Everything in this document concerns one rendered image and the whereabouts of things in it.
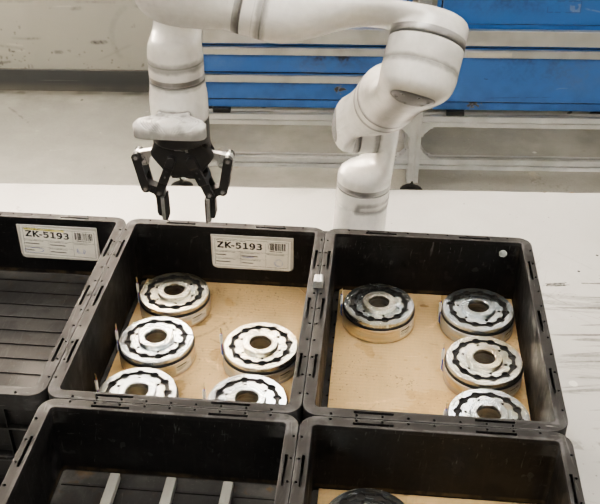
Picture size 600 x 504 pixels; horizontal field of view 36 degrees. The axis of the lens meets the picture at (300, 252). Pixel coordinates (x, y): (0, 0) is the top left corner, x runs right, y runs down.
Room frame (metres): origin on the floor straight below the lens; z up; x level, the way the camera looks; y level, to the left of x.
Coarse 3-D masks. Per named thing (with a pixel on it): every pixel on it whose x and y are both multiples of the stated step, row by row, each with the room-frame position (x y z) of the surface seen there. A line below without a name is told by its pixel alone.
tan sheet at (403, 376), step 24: (432, 312) 1.09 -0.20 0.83; (336, 336) 1.03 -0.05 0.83; (408, 336) 1.03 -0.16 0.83; (432, 336) 1.03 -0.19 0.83; (336, 360) 0.98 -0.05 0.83; (360, 360) 0.98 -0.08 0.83; (384, 360) 0.98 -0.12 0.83; (408, 360) 0.98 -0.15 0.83; (432, 360) 0.98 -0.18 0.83; (336, 384) 0.93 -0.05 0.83; (360, 384) 0.93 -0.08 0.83; (384, 384) 0.93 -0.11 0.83; (408, 384) 0.93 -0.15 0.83; (432, 384) 0.93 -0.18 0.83; (360, 408) 0.88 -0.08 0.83; (384, 408) 0.88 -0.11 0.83; (408, 408) 0.88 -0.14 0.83; (432, 408) 0.88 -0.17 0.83; (528, 408) 0.88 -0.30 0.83
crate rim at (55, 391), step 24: (120, 240) 1.13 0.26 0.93; (312, 264) 1.07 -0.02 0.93; (96, 288) 1.01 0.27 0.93; (312, 288) 1.01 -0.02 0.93; (96, 312) 0.96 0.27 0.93; (312, 312) 0.96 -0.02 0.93; (72, 336) 0.91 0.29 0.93; (72, 360) 0.86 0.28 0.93; (216, 408) 0.78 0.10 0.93; (240, 408) 0.78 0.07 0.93; (264, 408) 0.78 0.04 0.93; (288, 408) 0.78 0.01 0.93
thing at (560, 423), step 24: (408, 240) 1.14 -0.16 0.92; (432, 240) 1.14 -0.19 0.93; (456, 240) 1.13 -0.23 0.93; (480, 240) 1.13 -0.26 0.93; (504, 240) 1.13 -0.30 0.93; (528, 264) 1.09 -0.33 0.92; (312, 336) 0.91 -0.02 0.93; (312, 360) 0.86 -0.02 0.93; (552, 360) 0.86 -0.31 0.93; (312, 384) 0.82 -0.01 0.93; (552, 384) 0.83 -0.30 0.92; (312, 408) 0.78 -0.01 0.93; (336, 408) 0.78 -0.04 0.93; (552, 408) 0.78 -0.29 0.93
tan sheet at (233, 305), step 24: (216, 288) 1.15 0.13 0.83; (240, 288) 1.15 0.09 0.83; (264, 288) 1.15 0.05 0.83; (288, 288) 1.15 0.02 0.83; (216, 312) 1.09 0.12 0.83; (240, 312) 1.09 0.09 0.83; (264, 312) 1.09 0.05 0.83; (288, 312) 1.09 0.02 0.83; (216, 336) 1.03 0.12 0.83; (216, 360) 0.98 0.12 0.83; (192, 384) 0.93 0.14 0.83; (216, 384) 0.93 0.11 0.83; (288, 384) 0.93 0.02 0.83
